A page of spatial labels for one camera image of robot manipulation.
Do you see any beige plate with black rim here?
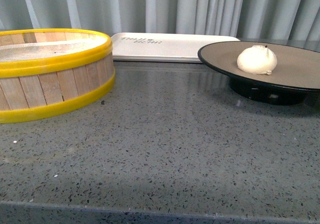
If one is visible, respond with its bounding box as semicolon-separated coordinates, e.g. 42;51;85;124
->
197;41;320;105

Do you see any white steamed bun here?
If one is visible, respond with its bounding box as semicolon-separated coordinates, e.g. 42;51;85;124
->
237;45;278;75

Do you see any white rectangular serving tray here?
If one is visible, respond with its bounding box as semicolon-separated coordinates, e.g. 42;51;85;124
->
111;32;239;63

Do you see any yellow-rimmed bamboo steamer basket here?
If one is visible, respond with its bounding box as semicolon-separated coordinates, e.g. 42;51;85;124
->
0;28;116;123

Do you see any white steamer liner cloth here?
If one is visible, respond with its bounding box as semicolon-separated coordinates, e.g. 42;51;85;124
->
0;37;107;62

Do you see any grey pleated curtain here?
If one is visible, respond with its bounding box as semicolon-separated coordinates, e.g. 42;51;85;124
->
0;0;320;41

